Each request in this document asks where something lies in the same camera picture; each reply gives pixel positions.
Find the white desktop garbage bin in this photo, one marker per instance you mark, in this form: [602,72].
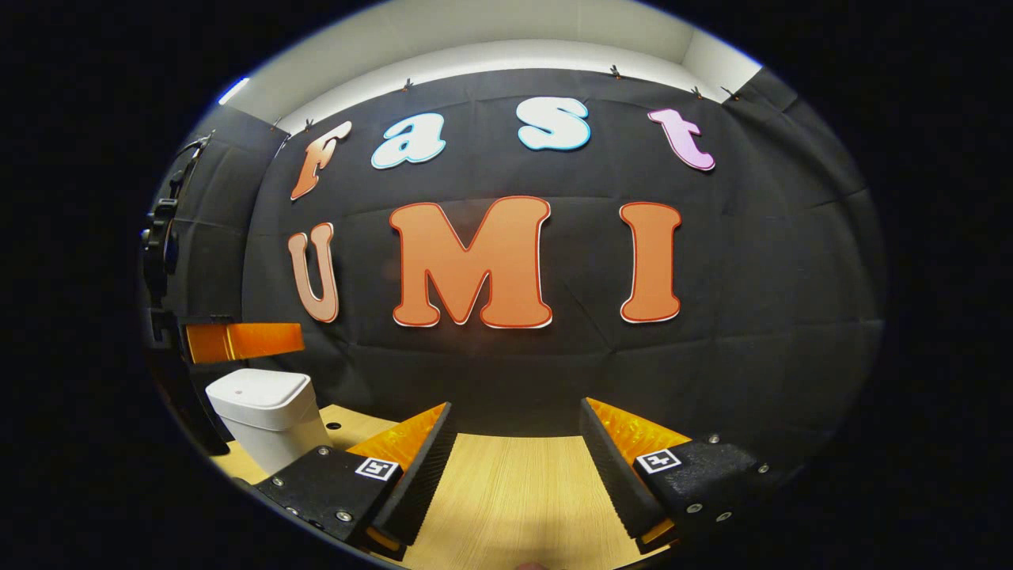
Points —
[265,412]

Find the wooden desktop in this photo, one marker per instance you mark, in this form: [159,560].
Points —
[514,499]

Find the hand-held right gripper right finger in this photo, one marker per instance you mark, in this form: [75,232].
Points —
[613,483]

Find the white ceiling light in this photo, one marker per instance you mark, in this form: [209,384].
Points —
[233,90]

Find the black backdrop cloth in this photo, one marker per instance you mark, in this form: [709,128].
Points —
[752,317]

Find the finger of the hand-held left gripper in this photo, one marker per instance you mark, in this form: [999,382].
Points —
[253,340]

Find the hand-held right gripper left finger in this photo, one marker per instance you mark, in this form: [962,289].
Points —
[419,491]

